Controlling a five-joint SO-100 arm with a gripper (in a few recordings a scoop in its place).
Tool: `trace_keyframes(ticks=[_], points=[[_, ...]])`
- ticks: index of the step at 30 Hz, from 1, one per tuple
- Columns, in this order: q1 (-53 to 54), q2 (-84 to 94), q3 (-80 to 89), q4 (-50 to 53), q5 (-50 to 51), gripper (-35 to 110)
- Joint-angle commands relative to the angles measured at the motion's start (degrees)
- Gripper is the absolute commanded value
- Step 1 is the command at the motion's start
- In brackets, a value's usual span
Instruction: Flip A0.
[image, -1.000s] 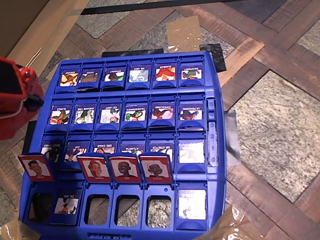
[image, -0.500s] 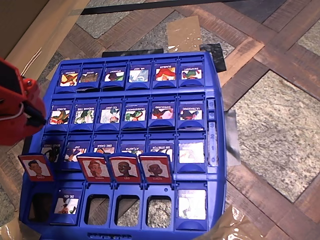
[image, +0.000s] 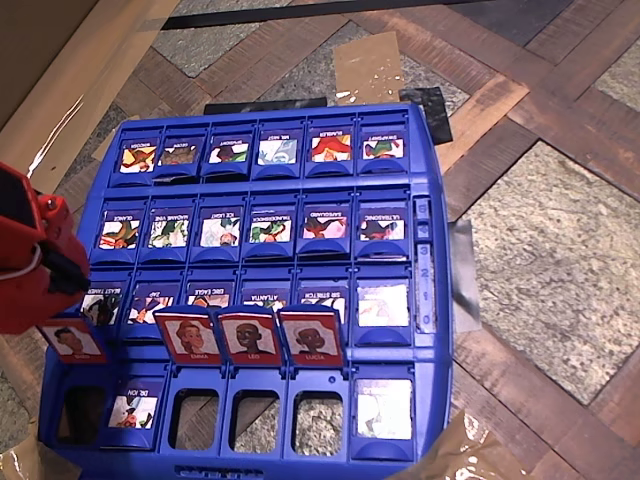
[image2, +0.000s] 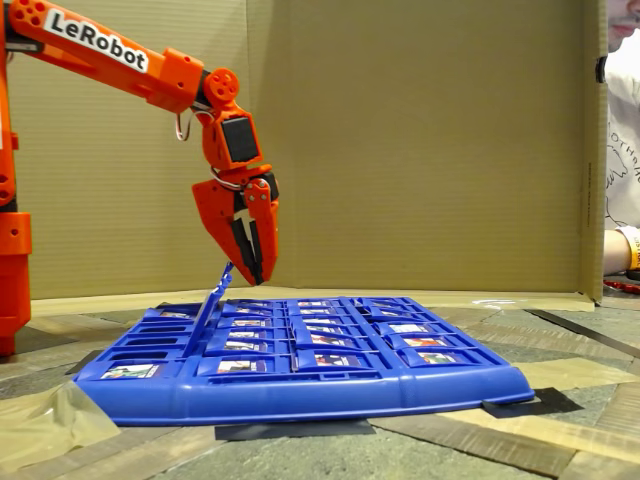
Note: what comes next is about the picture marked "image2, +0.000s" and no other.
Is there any blue flip tile Lucia card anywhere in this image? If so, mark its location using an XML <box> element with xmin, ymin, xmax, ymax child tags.
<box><xmin>182</xmin><ymin>287</ymin><xmax>224</xmax><ymax>359</ymax></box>

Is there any large brown cardboard box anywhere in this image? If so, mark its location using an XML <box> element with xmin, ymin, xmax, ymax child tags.
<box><xmin>0</xmin><ymin>0</ymin><xmax>610</xmax><ymax>314</ymax></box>

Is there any blue plastic guessing game board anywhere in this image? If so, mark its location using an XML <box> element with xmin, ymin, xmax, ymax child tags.
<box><xmin>73</xmin><ymin>296</ymin><xmax>536</xmax><ymax>427</ymax></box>

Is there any black tape piece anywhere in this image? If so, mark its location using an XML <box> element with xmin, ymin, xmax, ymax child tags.
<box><xmin>64</xmin><ymin>349</ymin><xmax>104</xmax><ymax>376</ymax></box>

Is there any crumpled brown packing tape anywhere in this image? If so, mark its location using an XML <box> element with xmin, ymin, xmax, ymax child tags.
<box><xmin>0</xmin><ymin>382</ymin><xmax>121</xmax><ymax>474</ymax></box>

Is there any long black tape strip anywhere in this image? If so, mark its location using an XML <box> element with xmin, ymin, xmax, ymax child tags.
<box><xmin>524</xmin><ymin>308</ymin><xmax>640</xmax><ymax>360</ymax></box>

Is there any flat brown packing tape patch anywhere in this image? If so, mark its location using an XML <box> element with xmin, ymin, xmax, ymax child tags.
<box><xmin>517</xmin><ymin>357</ymin><xmax>640</xmax><ymax>392</ymax></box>

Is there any red patterned object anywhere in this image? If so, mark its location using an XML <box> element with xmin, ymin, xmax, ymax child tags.
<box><xmin>603</xmin><ymin>278</ymin><xmax>640</xmax><ymax>295</ymax></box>

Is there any person in white printed T-shirt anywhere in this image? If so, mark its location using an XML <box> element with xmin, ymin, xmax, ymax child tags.
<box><xmin>603</xmin><ymin>0</ymin><xmax>640</xmax><ymax>232</ymax></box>

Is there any white gripper servo cable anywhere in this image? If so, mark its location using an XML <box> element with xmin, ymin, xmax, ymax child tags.
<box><xmin>209</xmin><ymin>167</ymin><xmax>246</xmax><ymax>194</ymax></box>

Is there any white red wrist servo cable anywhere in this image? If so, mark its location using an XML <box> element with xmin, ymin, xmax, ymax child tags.
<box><xmin>174</xmin><ymin>107</ymin><xmax>202</xmax><ymax>144</ymax></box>

